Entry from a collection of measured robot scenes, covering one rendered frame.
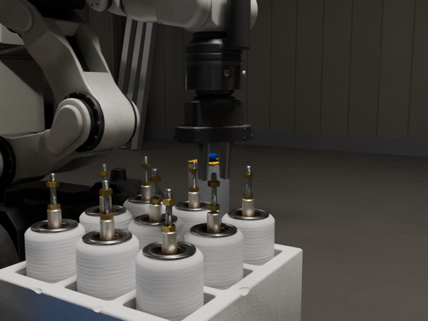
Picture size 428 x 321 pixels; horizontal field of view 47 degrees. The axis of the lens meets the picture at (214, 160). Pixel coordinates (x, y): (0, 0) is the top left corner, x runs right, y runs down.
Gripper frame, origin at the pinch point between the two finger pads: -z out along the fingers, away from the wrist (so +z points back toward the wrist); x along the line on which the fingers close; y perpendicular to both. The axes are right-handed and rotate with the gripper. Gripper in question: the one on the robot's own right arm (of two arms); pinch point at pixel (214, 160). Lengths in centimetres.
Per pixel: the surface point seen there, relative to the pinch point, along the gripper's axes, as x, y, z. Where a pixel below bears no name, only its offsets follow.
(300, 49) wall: -199, -262, 42
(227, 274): -0.2, 4.6, -17.2
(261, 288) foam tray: -5.8, 5.4, -20.1
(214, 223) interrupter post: 0.3, 1.0, -10.0
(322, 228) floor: -71, -63, -36
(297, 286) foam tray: -18.4, -2.8, -25.2
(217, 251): 1.4, 4.3, -13.3
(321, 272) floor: -46, -30, -36
